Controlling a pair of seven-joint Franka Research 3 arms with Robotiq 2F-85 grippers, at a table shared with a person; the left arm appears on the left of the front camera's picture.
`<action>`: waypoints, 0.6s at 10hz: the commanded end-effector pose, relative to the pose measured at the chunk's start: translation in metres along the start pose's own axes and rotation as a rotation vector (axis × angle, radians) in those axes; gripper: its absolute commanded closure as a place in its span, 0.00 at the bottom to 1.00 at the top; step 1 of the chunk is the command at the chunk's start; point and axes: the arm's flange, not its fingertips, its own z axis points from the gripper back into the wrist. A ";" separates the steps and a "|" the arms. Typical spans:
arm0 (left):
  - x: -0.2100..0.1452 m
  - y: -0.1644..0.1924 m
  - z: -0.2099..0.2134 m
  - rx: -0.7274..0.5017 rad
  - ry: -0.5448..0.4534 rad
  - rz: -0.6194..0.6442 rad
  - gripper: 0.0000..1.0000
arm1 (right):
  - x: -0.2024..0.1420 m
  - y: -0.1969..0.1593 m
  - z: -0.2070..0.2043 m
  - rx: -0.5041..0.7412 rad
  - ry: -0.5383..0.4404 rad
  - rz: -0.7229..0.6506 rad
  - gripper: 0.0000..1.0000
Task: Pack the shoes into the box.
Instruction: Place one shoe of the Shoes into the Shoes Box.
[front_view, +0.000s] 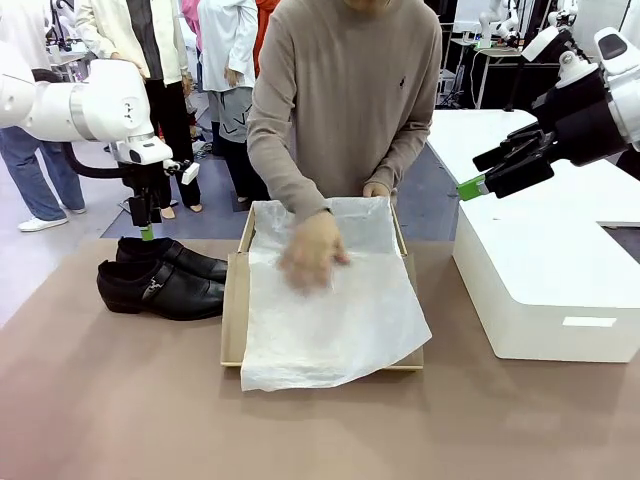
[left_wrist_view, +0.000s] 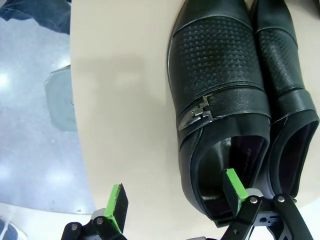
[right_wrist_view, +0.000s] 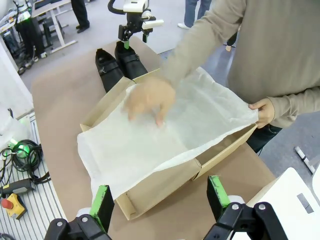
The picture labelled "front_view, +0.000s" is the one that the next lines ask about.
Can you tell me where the person's right forearm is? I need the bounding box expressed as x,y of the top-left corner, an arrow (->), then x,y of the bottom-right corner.
247,139 -> 332,221

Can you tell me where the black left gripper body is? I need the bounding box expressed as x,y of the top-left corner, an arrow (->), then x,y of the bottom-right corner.
123,162 -> 171,200

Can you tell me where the figure in pink garment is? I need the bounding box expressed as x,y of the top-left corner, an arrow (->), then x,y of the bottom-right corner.
180,0 -> 202,51

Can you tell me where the brown cardboard shoe box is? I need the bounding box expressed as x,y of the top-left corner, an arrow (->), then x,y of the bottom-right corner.
220,197 -> 425,374

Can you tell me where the white rounded box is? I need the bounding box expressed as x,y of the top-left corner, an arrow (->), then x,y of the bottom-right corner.
452,199 -> 640,364

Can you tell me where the black frame table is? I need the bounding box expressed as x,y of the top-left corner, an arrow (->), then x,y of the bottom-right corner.
472,47 -> 561,112

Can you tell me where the person in taupe sweater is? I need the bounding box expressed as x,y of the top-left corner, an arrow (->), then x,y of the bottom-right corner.
247,0 -> 444,221

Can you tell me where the person's left forearm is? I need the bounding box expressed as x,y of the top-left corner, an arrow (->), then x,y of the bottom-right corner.
362,117 -> 434,189

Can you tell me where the white right camera mount bracket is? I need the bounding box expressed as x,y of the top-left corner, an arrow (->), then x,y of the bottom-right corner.
557,49 -> 599,90

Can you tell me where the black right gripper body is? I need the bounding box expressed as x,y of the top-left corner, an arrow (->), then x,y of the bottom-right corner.
532,66 -> 629,169

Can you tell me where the figure in red garment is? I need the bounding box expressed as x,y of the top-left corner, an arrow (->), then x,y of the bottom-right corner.
254,0 -> 281,76

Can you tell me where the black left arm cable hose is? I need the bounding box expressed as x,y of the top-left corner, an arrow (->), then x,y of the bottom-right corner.
60,142 -> 136,180

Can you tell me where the white tissue paper sheet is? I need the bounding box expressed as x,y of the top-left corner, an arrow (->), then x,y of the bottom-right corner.
239,196 -> 434,393

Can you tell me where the black leather buckle shoe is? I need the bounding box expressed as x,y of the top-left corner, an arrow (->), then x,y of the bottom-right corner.
115,237 -> 229,284
96,259 -> 226,321

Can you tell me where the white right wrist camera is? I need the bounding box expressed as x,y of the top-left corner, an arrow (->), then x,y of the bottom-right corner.
521,25 -> 574,64

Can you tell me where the person's right hand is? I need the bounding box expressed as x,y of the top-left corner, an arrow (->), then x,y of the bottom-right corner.
277,212 -> 351,296

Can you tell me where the grey background work table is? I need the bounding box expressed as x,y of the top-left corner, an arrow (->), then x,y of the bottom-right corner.
49,49 -> 95,84

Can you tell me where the white label sticker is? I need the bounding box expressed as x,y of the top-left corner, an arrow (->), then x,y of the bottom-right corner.
562,316 -> 617,329

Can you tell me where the white cube frame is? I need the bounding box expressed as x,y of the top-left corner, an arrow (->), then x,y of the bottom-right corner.
437,69 -> 457,107

